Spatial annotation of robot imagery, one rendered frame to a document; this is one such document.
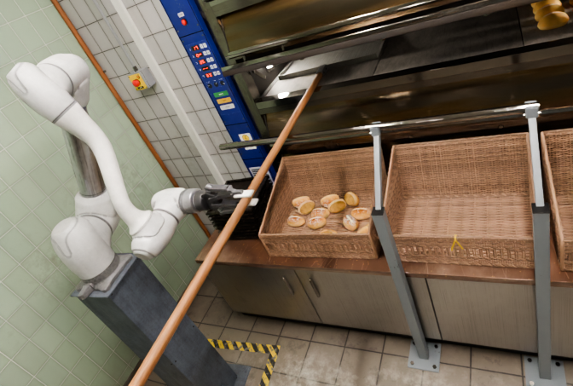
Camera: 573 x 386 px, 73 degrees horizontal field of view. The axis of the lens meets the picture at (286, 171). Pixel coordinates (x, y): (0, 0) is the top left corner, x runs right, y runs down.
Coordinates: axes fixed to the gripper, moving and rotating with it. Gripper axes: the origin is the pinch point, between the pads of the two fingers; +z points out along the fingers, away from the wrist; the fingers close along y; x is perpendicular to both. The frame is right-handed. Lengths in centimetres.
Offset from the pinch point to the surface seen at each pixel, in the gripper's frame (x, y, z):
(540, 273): -14, 50, 84
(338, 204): -56, 55, 2
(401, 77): -75, 1, 42
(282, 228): -44, 59, -28
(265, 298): -22, 91, -43
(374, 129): -37, 2, 37
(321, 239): -27, 48, 3
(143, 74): -72, -30, -88
